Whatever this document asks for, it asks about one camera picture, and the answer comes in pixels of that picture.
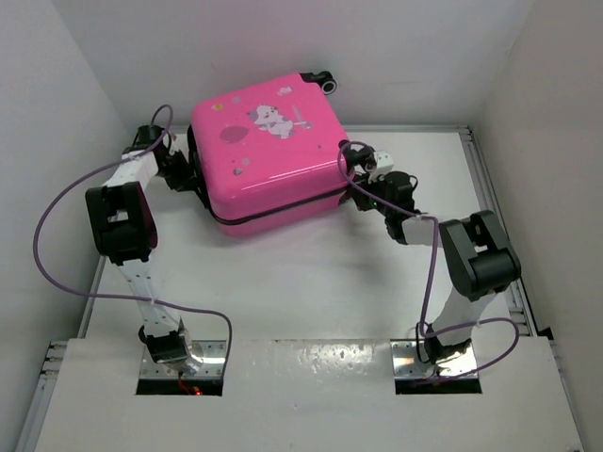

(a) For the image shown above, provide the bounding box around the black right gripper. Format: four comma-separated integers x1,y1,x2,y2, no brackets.
353,170,395,218

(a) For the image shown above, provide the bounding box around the pink hard-shell suitcase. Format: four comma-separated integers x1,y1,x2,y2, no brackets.
187,71,348,236

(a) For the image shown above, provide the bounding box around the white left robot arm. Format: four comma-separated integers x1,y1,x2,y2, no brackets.
85,137,203,376

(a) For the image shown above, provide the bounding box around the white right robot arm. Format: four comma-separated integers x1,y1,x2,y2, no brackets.
349,171,521,364

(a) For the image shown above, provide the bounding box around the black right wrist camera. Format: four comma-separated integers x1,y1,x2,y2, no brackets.
383,171,415,211

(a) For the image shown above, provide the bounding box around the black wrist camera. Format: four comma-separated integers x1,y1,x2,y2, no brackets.
133,124,164,149
383,171,415,211

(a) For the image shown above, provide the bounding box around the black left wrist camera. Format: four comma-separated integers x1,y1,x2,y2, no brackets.
133,124,164,149

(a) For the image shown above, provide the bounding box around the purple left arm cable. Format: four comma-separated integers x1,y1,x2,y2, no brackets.
32,104,234,378

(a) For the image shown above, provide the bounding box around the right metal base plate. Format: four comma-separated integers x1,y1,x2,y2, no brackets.
390,339,479,380

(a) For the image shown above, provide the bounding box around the metal base plate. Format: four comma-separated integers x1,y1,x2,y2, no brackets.
390,339,479,380
139,340,227,379

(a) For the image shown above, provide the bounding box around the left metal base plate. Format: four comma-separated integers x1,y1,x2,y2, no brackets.
139,340,227,379

